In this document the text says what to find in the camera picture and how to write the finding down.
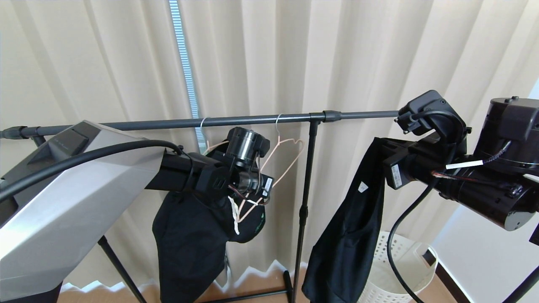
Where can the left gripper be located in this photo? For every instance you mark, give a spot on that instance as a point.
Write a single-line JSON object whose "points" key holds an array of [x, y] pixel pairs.
{"points": [[252, 183]]}

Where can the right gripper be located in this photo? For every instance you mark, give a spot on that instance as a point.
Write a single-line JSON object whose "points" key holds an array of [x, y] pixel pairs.
{"points": [[484, 202]]}

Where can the pink clothes hanger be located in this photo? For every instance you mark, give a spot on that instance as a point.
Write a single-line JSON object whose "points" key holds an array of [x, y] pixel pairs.
{"points": [[277, 128], [219, 145]]}

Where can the black garment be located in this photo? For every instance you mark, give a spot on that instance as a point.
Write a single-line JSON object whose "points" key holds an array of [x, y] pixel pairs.
{"points": [[189, 244], [349, 244]]}

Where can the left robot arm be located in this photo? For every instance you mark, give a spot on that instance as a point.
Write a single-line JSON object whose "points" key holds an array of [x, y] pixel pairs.
{"points": [[63, 210]]}

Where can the black clothes rack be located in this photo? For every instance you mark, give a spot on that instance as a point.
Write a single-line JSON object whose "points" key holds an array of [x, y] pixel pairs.
{"points": [[252, 120]]}

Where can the white laundry basket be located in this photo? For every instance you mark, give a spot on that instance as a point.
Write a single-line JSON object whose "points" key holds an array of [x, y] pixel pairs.
{"points": [[404, 252]]}

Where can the beige curtain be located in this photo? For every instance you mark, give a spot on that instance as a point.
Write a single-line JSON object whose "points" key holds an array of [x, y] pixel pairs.
{"points": [[337, 54]]}

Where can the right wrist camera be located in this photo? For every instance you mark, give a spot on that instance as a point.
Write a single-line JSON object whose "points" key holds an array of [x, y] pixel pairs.
{"points": [[425, 107]]}

